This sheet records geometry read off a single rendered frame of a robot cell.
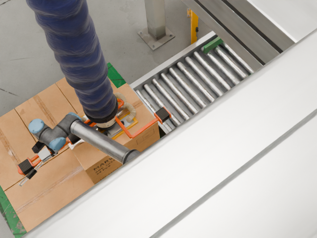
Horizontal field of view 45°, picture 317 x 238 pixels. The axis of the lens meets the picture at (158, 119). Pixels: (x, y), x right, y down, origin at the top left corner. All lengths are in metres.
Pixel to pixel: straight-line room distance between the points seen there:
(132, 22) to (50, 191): 2.18
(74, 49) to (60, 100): 1.60
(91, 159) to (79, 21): 1.19
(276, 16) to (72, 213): 0.32
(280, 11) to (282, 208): 0.30
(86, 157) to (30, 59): 1.98
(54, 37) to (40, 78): 2.47
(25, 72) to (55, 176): 1.56
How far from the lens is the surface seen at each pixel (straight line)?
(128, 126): 2.68
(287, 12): 0.45
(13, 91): 4.25
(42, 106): 3.40
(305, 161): 0.18
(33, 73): 4.29
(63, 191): 3.06
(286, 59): 0.21
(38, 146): 2.47
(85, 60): 1.91
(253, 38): 0.47
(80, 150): 2.69
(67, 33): 1.74
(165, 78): 3.32
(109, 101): 2.37
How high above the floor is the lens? 3.38
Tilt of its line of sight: 64 degrees down
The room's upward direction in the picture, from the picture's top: 7 degrees counter-clockwise
